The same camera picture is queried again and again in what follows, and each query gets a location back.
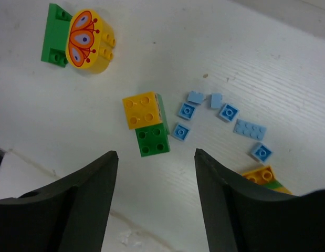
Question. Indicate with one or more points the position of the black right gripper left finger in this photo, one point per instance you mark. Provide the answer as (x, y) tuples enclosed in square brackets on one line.
[(70, 214)]

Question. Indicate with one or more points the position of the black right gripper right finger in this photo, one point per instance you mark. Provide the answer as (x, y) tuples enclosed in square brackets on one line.
[(240, 215)]

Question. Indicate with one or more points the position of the green square lego brick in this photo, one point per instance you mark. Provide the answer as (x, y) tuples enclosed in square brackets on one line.
[(153, 139)]

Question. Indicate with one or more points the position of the yellow square lego brick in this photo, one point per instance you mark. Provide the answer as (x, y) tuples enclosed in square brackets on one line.
[(142, 110)]

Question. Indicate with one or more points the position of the light blue small lego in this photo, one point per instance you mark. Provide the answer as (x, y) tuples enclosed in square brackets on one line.
[(186, 111), (180, 132), (261, 152), (216, 100), (196, 97), (228, 112)]

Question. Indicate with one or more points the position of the light blue lego plate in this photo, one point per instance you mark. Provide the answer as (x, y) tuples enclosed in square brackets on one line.
[(249, 129)]

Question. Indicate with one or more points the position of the green flat lego brick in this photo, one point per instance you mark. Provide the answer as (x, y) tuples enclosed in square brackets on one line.
[(55, 38)]

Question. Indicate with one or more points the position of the yellow butterfly lego brick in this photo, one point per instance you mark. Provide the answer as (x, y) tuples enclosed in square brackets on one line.
[(90, 42)]

